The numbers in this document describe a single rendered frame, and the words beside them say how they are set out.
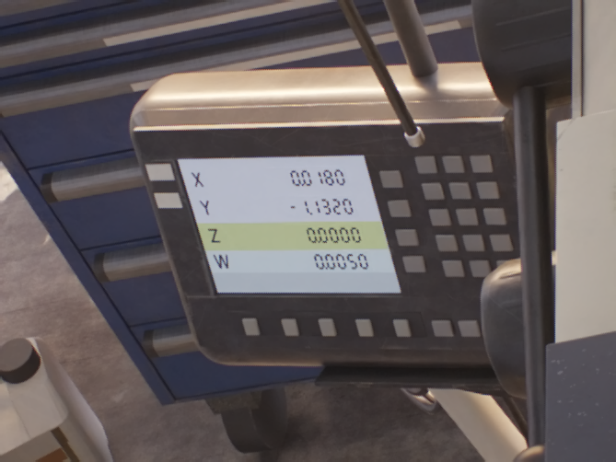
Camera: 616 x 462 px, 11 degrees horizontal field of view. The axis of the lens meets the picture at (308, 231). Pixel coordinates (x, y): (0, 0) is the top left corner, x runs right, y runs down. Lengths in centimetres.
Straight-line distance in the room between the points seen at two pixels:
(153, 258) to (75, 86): 28
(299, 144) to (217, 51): 101
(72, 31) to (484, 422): 95
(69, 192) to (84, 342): 70
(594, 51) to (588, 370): 21
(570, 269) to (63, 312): 298
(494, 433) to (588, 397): 131
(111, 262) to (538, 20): 215
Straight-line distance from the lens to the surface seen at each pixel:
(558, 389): 117
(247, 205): 230
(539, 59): 141
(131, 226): 351
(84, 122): 339
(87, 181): 343
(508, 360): 145
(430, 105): 221
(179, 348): 362
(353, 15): 156
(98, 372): 407
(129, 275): 353
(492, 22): 142
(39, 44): 328
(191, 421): 395
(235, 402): 377
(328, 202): 227
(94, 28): 325
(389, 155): 222
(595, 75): 132
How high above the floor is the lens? 276
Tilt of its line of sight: 42 degrees down
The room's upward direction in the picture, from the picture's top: 30 degrees counter-clockwise
